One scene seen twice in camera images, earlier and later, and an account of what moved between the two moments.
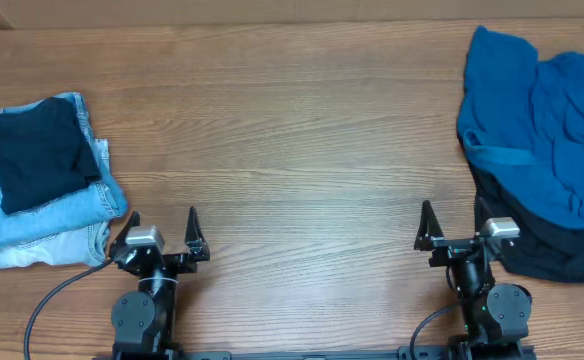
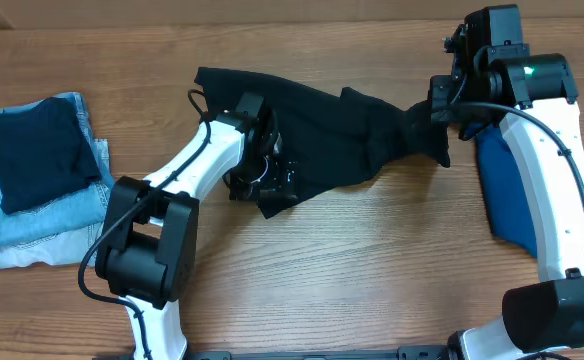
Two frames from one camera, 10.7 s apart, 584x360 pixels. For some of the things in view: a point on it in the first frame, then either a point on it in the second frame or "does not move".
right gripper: (458, 245) -> (439, 100)
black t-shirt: (545, 244) -> (326, 140)
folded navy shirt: (37, 152) does not move
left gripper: (173, 259) -> (276, 181)
